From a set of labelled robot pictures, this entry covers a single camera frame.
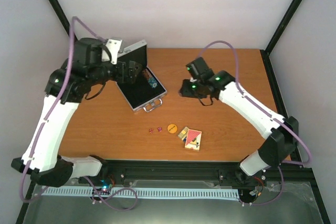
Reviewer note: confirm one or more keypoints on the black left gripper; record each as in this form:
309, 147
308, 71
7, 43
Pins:
133, 75

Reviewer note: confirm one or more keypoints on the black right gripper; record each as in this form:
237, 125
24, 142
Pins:
185, 91

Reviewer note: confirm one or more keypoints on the blue chip stack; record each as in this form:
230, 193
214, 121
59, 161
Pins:
153, 84
151, 80

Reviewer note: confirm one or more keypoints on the aluminium poker case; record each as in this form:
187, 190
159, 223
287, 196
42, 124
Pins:
140, 95

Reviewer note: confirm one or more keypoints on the yellow card box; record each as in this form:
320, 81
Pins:
183, 134

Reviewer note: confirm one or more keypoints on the red playing card deck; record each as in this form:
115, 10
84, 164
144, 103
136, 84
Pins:
193, 140

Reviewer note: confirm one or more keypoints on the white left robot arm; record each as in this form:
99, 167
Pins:
90, 62

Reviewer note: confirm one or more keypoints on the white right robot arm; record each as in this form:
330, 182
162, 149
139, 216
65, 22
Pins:
278, 132

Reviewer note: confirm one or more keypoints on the yellow big blind button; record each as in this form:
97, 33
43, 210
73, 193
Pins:
172, 128

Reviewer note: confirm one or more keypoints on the light blue cable duct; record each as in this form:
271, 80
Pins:
145, 193

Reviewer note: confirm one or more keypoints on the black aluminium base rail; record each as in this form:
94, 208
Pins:
219, 173

